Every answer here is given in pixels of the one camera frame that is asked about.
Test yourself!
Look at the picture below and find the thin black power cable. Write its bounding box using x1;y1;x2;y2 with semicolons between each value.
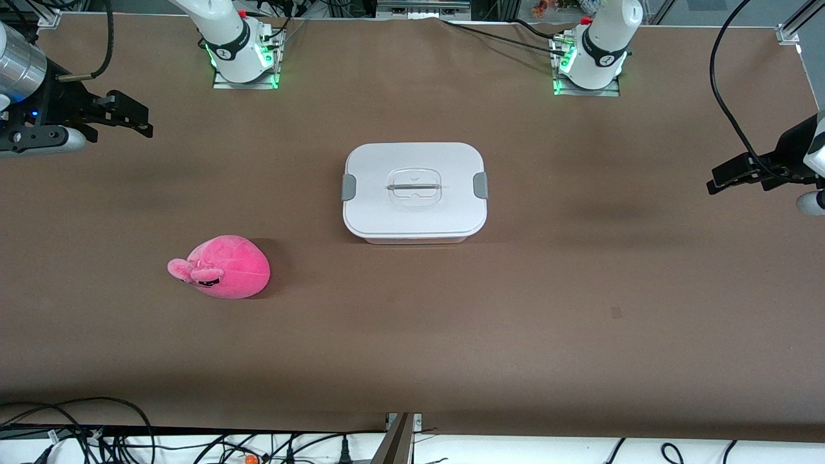
442;18;568;55

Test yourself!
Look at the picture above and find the pink plush toy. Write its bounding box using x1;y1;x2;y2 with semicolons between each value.
168;235;271;300

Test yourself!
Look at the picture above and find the white plastic box lid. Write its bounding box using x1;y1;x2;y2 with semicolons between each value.
342;142;489;238

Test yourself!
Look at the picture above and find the black looped cable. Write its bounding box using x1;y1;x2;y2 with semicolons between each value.
0;396;157;464

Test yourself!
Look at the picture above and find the aluminium frame beam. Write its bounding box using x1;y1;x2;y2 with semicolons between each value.
371;412;424;464

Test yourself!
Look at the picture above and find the translucent plastic box base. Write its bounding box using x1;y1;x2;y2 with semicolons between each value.
351;229;481;246

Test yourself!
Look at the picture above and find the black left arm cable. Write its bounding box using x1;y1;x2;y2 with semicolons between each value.
709;0;784;184

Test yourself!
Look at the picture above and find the white lower shelf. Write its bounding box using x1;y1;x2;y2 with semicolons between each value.
0;430;825;464

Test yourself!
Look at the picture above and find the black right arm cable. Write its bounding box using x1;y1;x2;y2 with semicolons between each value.
57;0;115;82

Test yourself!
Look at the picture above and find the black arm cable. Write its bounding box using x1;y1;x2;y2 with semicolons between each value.
709;0;784;184
57;0;115;82

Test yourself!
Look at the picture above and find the grey metal crate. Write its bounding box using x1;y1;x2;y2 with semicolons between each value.
376;0;472;19

